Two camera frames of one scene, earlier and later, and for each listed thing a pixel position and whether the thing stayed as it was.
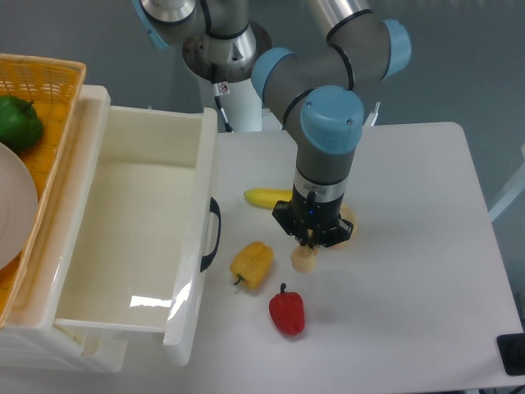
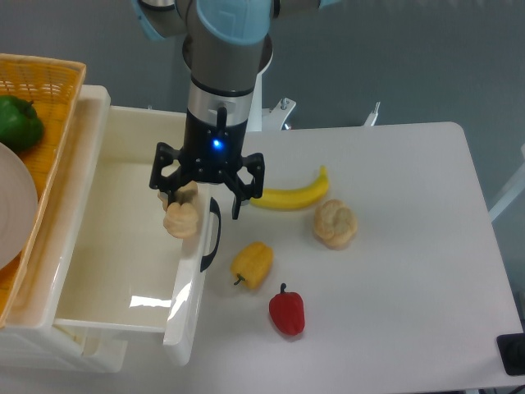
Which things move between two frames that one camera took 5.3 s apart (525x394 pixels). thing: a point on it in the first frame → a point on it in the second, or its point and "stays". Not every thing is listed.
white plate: [19, 207] stays
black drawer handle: [214, 208] stays
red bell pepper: [287, 309] stays
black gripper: [313, 222] → [210, 153]
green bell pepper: [20, 127] stays
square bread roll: [303, 258] → [181, 217]
